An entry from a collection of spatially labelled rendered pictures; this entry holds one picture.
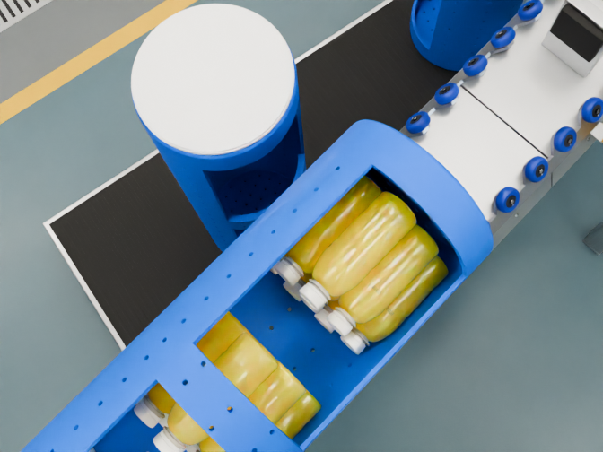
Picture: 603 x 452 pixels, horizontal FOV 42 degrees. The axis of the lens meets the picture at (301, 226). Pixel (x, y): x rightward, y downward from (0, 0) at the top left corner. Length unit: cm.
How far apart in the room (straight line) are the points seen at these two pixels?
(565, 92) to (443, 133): 23
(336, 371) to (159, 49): 62
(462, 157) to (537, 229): 100
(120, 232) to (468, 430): 111
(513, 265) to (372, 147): 131
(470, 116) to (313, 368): 53
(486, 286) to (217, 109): 122
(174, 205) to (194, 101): 92
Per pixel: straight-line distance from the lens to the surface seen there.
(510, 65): 150
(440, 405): 226
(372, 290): 112
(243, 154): 131
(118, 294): 220
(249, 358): 107
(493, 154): 142
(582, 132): 148
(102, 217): 226
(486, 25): 213
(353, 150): 110
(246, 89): 133
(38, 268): 244
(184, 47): 138
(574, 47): 144
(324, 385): 124
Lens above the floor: 224
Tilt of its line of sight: 75 degrees down
